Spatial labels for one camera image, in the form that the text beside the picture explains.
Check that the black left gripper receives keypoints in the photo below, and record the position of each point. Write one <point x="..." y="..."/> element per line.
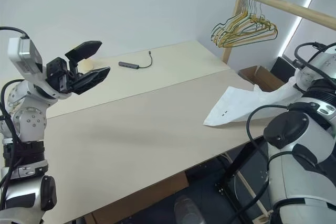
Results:
<point x="59" y="74"/>

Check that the white cloth garment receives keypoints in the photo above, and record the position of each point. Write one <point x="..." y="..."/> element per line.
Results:
<point x="236" y="106"/>

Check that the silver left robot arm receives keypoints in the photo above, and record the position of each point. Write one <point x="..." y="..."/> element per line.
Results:
<point x="29" y="121"/>

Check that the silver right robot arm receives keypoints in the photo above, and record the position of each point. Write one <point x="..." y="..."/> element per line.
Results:
<point x="291" y="161"/>

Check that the cream plastic cup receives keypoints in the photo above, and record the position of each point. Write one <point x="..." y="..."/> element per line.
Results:
<point x="88" y="64"/>

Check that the open brown cardboard box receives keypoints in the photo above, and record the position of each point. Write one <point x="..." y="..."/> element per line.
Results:
<point x="260" y="78"/>

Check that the dark rounded shape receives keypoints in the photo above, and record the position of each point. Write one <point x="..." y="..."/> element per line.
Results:
<point x="189" y="211"/>

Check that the wooden slat under table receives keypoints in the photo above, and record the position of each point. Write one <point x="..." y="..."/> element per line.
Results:
<point x="252" y="192"/>

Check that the wooden clothes rack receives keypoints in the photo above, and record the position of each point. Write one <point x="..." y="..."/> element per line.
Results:
<point x="288" y="6"/>

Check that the black metal table frame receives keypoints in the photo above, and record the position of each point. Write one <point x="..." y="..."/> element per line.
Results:
<point x="236" y="166"/>

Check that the black box by wall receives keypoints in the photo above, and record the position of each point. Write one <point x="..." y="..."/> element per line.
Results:
<point x="282" y="68"/>

